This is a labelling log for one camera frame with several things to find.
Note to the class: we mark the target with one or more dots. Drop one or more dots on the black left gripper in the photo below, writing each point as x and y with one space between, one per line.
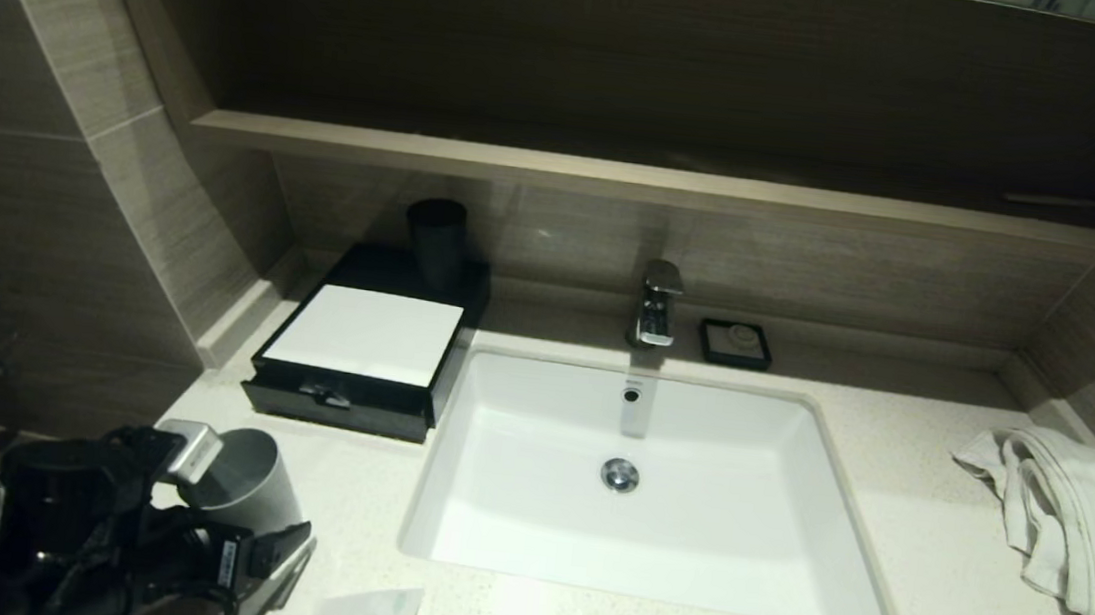
217 562

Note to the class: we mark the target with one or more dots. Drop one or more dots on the grey plastic cup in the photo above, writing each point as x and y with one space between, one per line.
259 491

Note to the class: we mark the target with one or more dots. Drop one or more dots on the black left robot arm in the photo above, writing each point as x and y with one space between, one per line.
57 501

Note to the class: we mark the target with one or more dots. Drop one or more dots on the black box with white top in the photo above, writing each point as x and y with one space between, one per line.
364 335

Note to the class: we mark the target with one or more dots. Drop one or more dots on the black cup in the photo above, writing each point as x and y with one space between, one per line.
436 242

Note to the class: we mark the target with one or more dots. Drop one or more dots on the chrome sink drain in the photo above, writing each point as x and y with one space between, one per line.
620 475

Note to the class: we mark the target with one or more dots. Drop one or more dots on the white sink basin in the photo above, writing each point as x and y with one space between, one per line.
687 532

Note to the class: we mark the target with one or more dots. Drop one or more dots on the chrome faucet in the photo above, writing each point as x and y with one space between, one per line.
656 308

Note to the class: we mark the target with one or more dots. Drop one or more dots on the black soap dish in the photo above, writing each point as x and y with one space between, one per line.
706 357

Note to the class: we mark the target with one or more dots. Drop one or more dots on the round white soap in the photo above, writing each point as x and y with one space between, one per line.
738 342

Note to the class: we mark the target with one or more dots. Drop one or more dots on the white towel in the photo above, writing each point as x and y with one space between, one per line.
1090 520

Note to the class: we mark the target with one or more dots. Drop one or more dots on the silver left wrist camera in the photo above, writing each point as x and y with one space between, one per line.
190 451

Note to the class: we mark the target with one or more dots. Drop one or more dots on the wooden wall shelf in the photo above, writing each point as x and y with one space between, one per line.
620 179

